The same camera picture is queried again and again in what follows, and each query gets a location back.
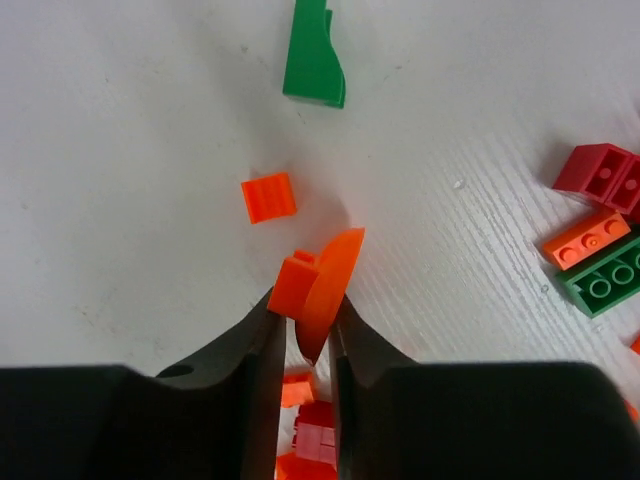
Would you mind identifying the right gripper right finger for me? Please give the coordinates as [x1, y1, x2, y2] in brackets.
[329, 300, 638, 479]

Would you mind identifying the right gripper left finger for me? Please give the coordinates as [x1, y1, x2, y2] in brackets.
[1, 301, 286, 479]

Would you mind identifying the orange dome lego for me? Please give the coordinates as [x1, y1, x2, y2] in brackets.
[268, 227, 365, 364]

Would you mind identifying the small orange lego brick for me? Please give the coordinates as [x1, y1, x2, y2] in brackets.
[241, 172, 297, 224]

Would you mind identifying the green three-stud lego plate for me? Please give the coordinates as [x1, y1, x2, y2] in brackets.
[555, 230, 639, 318]

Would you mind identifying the red lego pile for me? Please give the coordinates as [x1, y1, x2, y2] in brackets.
[552, 143, 639, 222]

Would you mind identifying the small green lego left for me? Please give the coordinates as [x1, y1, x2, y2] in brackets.
[282, 0, 346, 109]

